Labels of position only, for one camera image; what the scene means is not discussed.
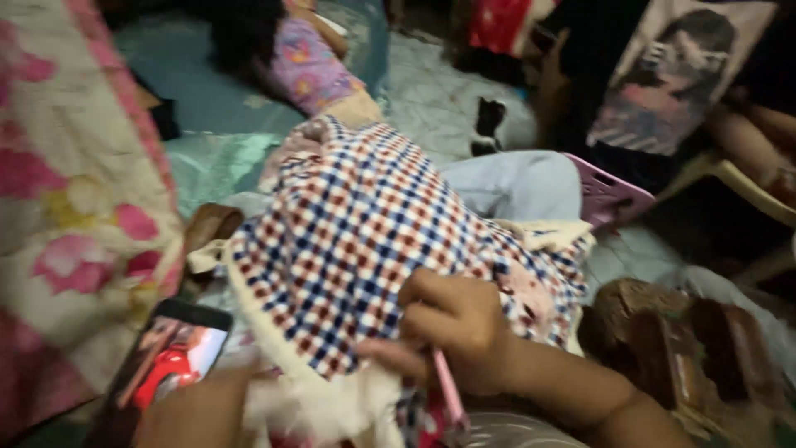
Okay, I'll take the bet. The person's left hand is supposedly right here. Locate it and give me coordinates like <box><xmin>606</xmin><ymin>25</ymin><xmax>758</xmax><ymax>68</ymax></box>
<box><xmin>133</xmin><ymin>364</ymin><xmax>265</xmax><ymax>448</ymax></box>

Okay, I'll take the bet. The person's right hand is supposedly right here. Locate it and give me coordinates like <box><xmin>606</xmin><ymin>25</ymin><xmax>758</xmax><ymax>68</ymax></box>
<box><xmin>357</xmin><ymin>268</ymin><xmax>520</xmax><ymax>399</ymax></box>

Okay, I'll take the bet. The pink slim hand tool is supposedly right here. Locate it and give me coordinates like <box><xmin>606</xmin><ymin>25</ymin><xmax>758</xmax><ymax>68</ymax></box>
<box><xmin>431</xmin><ymin>347</ymin><xmax>471</xmax><ymax>439</ymax></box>

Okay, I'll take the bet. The red blue checkered cloth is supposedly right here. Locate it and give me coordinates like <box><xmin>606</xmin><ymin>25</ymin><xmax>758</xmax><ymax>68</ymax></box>
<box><xmin>187</xmin><ymin>115</ymin><xmax>595</xmax><ymax>448</ymax></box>

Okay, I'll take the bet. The person's grey garment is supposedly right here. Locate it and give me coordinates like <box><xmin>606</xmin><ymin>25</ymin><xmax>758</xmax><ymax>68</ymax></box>
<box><xmin>460</xmin><ymin>409</ymin><xmax>588</xmax><ymax>448</ymax></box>

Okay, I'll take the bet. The light blue garment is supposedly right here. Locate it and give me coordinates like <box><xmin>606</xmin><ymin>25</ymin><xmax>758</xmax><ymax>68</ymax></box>
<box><xmin>435</xmin><ymin>149</ymin><xmax>584</xmax><ymax>222</ymax></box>

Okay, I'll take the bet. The black and white cat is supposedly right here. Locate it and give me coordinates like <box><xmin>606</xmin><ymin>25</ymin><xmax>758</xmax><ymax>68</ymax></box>
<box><xmin>469</xmin><ymin>96</ymin><xmax>510</xmax><ymax>158</ymax></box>

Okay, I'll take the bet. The pink plastic stool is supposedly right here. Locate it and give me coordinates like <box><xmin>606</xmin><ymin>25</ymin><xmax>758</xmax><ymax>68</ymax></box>
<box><xmin>561</xmin><ymin>152</ymin><xmax>658</xmax><ymax>232</ymax></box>

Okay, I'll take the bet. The brown rounded object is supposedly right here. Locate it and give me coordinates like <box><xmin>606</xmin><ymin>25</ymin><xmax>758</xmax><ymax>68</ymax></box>
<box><xmin>182</xmin><ymin>202</ymin><xmax>245</xmax><ymax>257</ymax></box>

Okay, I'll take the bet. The brown wooden carved furniture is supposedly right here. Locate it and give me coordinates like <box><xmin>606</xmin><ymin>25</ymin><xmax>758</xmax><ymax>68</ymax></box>
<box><xmin>578</xmin><ymin>277</ymin><xmax>796</xmax><ymax>448</ymax></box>

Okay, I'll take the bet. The black smartphone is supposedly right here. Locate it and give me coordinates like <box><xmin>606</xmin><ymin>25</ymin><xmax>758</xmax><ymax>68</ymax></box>
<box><xmin>84</xmin><ymin>297</ymin><xmax>235</xmax><ymax>448</ymax></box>

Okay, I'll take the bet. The teal bed sheet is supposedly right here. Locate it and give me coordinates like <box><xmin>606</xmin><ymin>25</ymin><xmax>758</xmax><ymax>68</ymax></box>
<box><xmin>115</xmin><ymin>0</ymin><xmax>393</xmax><ymax>215</ymax></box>

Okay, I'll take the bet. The red patterned cloth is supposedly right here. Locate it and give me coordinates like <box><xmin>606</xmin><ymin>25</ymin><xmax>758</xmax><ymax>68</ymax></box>
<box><xmin>465</xmin><ymin>0</ymin><xmax>561</xmax><ymax>58</ymax></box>

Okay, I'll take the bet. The cream plastic chair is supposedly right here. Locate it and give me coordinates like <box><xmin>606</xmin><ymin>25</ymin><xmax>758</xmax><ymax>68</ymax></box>
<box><xmin>653</xmin><ymin>148</ymin><xmax>796</xmax><ymax>288</ymax></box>

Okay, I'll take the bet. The pink floral cream blanket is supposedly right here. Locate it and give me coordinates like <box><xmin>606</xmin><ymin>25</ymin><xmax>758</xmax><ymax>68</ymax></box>
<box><xmin>0</xmin><ymin>0</ymin><xmax>187</xmax><ymax>446</ymax></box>

